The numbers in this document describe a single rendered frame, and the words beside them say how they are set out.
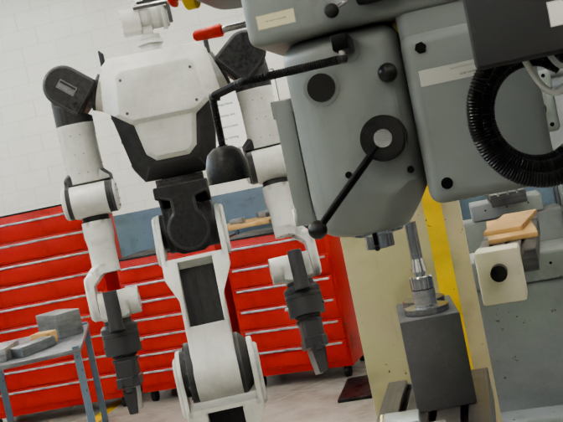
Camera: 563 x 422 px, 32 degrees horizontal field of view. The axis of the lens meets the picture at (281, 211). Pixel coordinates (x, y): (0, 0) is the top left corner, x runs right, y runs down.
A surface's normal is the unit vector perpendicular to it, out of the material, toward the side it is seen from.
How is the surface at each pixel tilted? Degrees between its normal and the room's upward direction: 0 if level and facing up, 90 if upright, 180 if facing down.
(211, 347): 66
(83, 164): 90
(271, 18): 90
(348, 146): 90
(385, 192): 108
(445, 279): 90
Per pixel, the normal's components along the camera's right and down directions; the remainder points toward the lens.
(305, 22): -0.19, 0.09
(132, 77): 0.06, 0.04
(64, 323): 0.66, -0.10
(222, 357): -0.03, -0.36
